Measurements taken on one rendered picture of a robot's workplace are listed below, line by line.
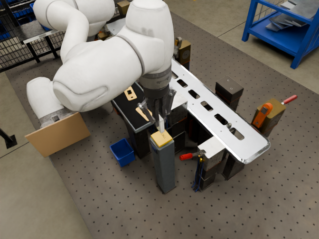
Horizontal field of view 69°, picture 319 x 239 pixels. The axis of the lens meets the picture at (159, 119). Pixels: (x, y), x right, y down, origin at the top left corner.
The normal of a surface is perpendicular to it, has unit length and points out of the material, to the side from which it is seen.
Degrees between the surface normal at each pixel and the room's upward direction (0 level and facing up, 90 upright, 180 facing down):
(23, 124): 0
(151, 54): 77
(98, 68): 38
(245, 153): 0
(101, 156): 0
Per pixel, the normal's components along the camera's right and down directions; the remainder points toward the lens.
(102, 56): 0.22, -0.36
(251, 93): -0.07, -0.61
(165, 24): 0.76, 0.29
